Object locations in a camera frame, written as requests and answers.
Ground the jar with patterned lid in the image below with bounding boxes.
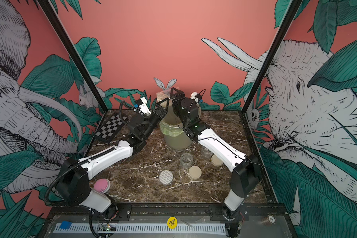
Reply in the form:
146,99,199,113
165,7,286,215
156,89,172,106

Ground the round patterned jar lid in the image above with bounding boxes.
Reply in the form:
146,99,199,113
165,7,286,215
159,170,174,185

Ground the rice jar with beige lid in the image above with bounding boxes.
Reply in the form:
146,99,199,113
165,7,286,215
201,146,213,158

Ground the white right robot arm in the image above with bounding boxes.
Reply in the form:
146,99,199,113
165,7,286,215
170,87,262,214

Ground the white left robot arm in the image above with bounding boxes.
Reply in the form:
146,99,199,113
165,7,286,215
44,98,170,217

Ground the white bin with green bag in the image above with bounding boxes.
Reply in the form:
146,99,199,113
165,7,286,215
159,107,193,150

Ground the black white checkerboard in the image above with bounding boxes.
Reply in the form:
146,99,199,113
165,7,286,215
94,113,125,143

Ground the pink round button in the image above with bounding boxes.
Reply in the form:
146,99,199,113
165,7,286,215
93,178,111,194

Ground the yellow round sticker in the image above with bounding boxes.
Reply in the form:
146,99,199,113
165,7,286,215
167,217,178,230

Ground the small green circuit board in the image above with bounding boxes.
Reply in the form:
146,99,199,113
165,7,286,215
98,224,117,232

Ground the blue tape piece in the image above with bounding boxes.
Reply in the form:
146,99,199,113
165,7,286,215
59,221,72,230

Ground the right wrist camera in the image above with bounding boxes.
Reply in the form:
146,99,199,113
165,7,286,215
190,92,202,104

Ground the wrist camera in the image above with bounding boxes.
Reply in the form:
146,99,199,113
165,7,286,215
134,97,151,116
190,92,202,104

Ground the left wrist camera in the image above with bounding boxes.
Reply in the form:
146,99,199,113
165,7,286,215
134,97,151,116

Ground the white slotted cable duct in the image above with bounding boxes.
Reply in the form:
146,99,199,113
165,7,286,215
53,223,226,235

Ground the copper wire spool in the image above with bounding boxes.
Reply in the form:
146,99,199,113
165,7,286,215
261,215,276,226

